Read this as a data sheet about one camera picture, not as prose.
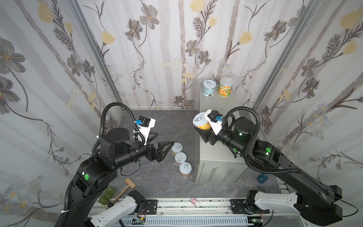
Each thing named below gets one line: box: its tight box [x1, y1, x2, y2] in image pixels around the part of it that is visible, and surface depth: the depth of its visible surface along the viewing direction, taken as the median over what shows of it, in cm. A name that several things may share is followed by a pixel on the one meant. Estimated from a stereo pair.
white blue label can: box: [202, 79, 217, 97], surface depth 80 cm
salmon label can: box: [179, 161, 193, 178], surface depth 84 cm
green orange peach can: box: [217, 77, 234, 98], surface depth 78 cm
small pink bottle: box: [190, 197, 201, 208], surface depth 76 cm
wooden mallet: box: [112, 177, 137, 204], surface depth 82 cm
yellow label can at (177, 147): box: [171, 141, 183, 157], surface depth 93 cm
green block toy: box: [98, 186, 116, 206], surface depth 78 cm
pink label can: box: [174, 151, 187, 167], surface depth 88 cm
